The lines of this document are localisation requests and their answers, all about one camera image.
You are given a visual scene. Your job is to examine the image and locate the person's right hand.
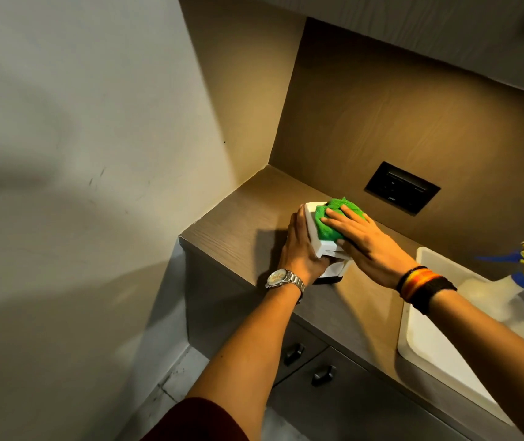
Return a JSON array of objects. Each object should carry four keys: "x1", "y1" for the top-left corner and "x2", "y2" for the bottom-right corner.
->
[{"x1": 320, "y1": 205, "x2": 420, "y2": 290}]

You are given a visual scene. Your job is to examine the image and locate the wide black wristband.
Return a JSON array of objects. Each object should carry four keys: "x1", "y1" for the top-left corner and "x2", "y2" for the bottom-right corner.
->
[{"x1": 410, "y1": 276, "x2": 458, "y2": 316}]

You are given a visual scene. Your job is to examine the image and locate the green cleaning cloth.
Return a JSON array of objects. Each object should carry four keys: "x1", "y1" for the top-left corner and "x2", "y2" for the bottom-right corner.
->
[{"x1": 314, "y1": 197, "x2": 366, "y2": 243}]

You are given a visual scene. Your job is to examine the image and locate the thin black wristband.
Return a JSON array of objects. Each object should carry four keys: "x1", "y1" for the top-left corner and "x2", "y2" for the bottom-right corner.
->
[{"x1": 395, "y1": 265, "x2": 428, "y2": 293}]

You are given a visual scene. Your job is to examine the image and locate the maroon garment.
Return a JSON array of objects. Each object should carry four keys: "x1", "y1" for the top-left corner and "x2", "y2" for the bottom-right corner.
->
[{"x1": 140, "y1": 397, "x2": 250, "y2": 441}]

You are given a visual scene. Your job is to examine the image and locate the spray bottle with yellow nozzle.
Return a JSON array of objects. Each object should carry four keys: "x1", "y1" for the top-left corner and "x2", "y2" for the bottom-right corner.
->
[{"x1": 456, "y1": 240, "x2": 524, "y2": 323}]

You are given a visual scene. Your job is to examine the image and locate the black wall socket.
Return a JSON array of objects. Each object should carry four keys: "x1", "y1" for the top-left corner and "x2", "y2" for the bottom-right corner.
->
[{"x1": 364, "y1": 161, "x2": 442, "y2": 217}]

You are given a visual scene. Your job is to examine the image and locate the orange striped wristband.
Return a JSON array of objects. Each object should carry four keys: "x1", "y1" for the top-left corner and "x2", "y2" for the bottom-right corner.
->
[{"x1": 400, "y1": 269, "x2": 442, "y2": 303}]

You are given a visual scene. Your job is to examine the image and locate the person's left hand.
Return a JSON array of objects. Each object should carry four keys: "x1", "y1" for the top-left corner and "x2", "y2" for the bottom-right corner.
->
[{"x1": 278, "y1": 204, "x2": 336, "y2": 287}]

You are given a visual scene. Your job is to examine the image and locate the white box appliance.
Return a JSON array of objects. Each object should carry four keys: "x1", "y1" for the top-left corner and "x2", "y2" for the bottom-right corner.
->
[{"x1": 303, "y1": 201, "x2": 354, "y2": 285}]

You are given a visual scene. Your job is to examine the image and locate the person's left forearm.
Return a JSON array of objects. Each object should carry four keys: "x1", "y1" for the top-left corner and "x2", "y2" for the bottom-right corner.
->
[{"x1": 186, "y1": 282, "x2": 305, "y2": 441}]

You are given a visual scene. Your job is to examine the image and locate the grey base cabinet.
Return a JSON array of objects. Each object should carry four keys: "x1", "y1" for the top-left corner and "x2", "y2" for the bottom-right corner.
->
[{"x1": 178, "y1": 164, "x2": 524, "y2": 441}]

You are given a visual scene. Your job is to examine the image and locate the white sink basin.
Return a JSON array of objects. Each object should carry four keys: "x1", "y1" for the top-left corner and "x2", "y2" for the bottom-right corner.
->
[{"x1": 397, "y1": 246, "x2": 524, "y2": 428}]

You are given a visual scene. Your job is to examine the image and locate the black drawer handle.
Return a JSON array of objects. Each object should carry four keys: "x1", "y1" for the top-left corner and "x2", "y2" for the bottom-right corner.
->
[
  {"x1": 283, "y1": 343, "x2": 306, "y2": 367},
  {"x1": 311, "y1": 365, "x2": 337, "y2": 388}
]

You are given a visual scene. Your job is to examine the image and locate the grey wall cabinet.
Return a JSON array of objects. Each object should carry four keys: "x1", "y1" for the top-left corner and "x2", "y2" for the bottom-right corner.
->
[{"x1": 243, "y1": 0, "x2": 524, "y2": 102}]

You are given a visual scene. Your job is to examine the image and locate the person's right forearm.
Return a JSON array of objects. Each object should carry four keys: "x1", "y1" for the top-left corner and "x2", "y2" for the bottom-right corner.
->
[{"x1": 427, "y1": 289, "x2": 524, "y2": 441}]

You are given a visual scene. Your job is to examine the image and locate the silver wristwatch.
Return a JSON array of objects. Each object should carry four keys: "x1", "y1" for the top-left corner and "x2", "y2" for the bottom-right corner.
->
[{"x1": 264, "y1": 268, "x2": 307, "y2": 305}]

